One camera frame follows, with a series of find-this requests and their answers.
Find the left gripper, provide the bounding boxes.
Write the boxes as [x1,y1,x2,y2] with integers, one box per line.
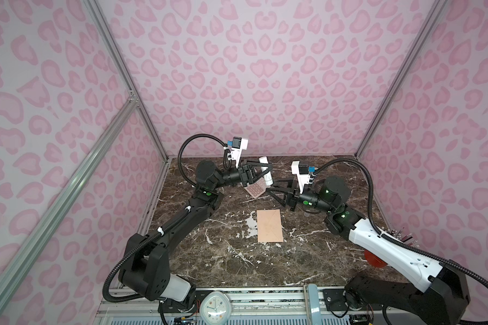
[213,160,272,193]

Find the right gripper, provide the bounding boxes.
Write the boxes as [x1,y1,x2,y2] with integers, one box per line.
[268,177,337,214]

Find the white glue stick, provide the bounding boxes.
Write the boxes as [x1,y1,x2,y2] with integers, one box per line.
[258,156,274,186]

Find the peach envelope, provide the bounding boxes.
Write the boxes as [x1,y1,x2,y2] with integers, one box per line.
[257,209,283,243]

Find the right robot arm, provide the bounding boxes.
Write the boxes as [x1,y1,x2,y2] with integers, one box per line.
[267,176,470,324]

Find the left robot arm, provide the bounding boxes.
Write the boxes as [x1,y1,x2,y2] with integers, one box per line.
[102,161,273,307]

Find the pink calculator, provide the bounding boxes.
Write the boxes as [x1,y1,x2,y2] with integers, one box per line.
[244,182,267,199]

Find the red pencil cup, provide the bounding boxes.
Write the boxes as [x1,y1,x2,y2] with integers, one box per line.
[363,228,418,269]

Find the light blue tape strip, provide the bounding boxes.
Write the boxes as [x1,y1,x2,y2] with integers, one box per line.
[304,284,323,325]

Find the white desk clock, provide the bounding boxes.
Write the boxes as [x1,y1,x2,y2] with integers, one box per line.
[199,291,232,325]

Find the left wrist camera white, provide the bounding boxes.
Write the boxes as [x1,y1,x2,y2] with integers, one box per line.
[224,137,249,167]

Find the left black cable conduit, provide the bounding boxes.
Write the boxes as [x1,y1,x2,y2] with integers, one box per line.
[102,133,229,304]

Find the black cable conduit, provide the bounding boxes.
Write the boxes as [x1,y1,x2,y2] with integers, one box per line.
[102,133,229,304]
[311,157,488,324]

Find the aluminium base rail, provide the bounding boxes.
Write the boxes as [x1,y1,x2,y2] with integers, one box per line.
[92,286,448,325]

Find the right black cable conduit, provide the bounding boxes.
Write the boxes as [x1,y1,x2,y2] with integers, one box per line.
[311,157,488,324]

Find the aluminium frame strut left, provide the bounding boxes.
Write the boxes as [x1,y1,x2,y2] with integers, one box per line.
[83,0,169,162]

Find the aluminium frame strut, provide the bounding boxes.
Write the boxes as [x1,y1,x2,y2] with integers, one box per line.
[83,0,169,162]
[355,0,451,160]

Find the aluminium frame strut right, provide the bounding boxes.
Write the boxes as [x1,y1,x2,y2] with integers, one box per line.
[355,0,451,160]

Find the aluminium diagonal frame bar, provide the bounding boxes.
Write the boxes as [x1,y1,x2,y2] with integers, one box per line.
[0,97,138,316]

